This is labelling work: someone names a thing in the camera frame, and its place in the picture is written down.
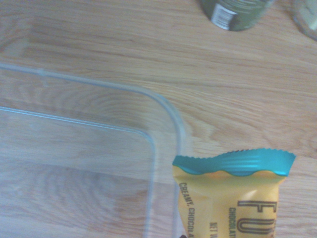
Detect clear plastic container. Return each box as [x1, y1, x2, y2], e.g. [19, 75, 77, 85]
[0, 61, 185, 238]

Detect teal yellow protein bar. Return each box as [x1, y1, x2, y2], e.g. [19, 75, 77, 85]
[172, 147, 297, 238]

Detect glass jar checkered lid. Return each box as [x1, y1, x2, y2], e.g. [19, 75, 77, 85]
[289, 0, 317, 42]

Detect small green tub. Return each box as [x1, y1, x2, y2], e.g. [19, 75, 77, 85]
[199, 0, 274, 32]

